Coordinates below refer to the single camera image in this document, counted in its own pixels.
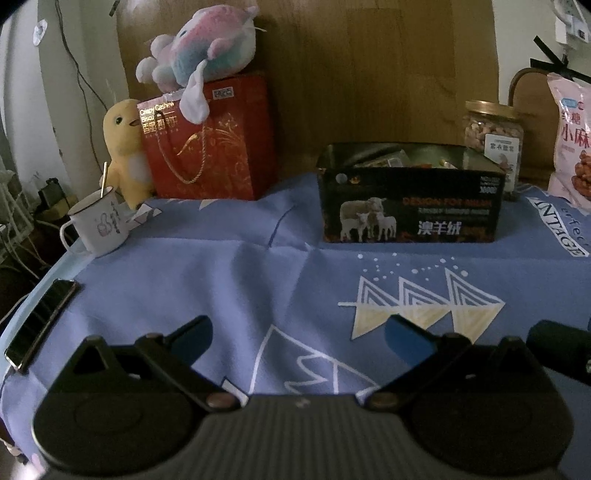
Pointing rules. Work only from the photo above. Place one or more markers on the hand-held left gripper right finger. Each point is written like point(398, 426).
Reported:
point(406, 339)

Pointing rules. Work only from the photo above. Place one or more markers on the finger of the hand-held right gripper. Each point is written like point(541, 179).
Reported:
point(563, 346)

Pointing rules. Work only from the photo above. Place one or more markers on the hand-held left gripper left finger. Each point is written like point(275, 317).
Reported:
point(194, 339)

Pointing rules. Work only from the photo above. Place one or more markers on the black sheep print box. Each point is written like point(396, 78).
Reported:
point(415, 207)

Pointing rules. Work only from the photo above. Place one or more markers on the white enamel mug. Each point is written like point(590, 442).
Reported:
point(101, 226)

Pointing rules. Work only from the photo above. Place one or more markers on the black smartphone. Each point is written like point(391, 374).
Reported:
point(41, 323)

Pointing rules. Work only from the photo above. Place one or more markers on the metal spoon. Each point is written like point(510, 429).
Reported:
point(104, 177)

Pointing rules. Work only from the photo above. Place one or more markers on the red gift bag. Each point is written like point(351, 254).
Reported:
point(221, 147)

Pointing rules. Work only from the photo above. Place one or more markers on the yellow duck plush toy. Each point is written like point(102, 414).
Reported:
point(127, 157)

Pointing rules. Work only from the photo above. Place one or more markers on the dark small box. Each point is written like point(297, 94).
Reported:
point(55, 198)

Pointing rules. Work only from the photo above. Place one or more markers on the pink snack bag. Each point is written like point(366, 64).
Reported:
point(572, 138)

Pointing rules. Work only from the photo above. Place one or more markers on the clear nut jar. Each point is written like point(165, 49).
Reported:
point(489, 134)

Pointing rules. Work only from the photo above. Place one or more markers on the wooden board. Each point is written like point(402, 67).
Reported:
point(369, 69)

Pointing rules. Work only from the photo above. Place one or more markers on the black tape strip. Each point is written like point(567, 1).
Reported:
point(554, 64)

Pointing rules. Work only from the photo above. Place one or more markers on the pastel plush toy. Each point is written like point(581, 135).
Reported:
point(207, 46)

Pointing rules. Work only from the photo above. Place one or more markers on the white wall charger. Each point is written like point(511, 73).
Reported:
point(572, 30)

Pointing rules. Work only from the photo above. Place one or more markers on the white wall sticker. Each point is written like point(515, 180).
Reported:
point(40, 32)

